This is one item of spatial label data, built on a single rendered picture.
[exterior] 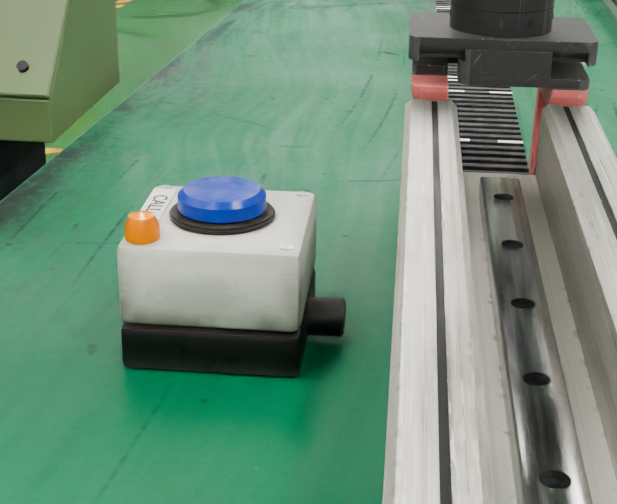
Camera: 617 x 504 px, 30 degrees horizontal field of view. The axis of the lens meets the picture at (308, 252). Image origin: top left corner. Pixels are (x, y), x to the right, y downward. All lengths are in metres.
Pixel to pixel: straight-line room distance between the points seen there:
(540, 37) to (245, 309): 0.25
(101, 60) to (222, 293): 0.47
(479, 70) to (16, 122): 0.35
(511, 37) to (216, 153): 0.25
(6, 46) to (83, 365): 0.37
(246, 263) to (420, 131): 0.13
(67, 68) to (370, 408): 0.44
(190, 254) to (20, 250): 0.18
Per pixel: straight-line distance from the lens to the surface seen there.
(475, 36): 0.64
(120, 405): 0.49
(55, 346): 0.54
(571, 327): 0.47
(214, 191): 0.51
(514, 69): 0.64
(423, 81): 0.65
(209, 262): 0.49
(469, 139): 0.74
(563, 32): 0.66
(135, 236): 0.49
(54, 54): 0.83
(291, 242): 0.49
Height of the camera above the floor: 1.03
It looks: 23 degrees down
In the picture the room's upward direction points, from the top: 1 degrees clockwise
